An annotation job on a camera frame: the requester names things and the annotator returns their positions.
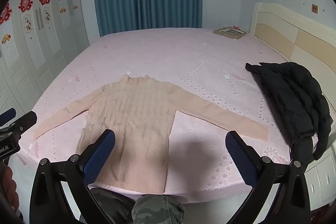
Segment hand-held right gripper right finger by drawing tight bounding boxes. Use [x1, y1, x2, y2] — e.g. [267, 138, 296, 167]
[225, 131, 313, 224]

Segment camouflage pants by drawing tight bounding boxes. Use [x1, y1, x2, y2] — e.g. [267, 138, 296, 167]
[88, 187, 186, 224]

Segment white nightstand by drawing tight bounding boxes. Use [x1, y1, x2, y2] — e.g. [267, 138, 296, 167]
[303, 152, 336, 215]

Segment white wardrobe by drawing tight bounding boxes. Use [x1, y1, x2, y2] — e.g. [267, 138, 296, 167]
[0, 0, 90, 122]

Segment white lace tablecloth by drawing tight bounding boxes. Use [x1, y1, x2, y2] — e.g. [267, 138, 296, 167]
[16, 27, 294, 199]

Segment black puffer jacket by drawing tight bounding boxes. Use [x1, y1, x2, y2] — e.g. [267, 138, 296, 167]
[245, 62, 334, 161]

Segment person's left hand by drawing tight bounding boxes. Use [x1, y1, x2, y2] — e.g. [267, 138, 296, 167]
[0, 166, 14, 215]

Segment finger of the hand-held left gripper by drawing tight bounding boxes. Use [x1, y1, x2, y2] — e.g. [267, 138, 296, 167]
[0, 108, 17, 125]
[7, 111, 38, 135]

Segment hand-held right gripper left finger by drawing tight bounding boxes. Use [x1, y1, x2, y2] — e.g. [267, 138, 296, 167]
[29, 129, 116, 224]

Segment cream cabinet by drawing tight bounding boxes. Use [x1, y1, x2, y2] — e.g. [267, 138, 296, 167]
[249, 2, 336, 75]

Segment beige knit sweater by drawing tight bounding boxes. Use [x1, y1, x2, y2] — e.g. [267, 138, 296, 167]
[34, 74, 269, 194]

